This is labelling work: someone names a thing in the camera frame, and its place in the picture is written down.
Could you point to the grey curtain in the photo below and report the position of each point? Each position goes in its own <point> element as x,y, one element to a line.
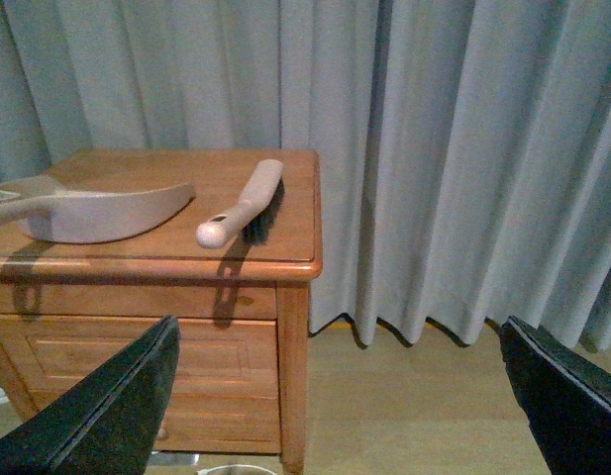
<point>465,145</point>

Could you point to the wooden nightstand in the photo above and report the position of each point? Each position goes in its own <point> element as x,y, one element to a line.
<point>242,310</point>

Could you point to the beige plastic dustpan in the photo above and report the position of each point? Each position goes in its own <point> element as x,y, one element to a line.
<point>46,210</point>

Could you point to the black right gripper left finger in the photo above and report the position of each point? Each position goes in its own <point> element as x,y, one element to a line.
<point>108,422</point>

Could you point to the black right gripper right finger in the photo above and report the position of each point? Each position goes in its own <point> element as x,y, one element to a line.
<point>566,398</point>

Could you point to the beige hand brush black bristles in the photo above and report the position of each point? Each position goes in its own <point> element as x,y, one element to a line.
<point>254,214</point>

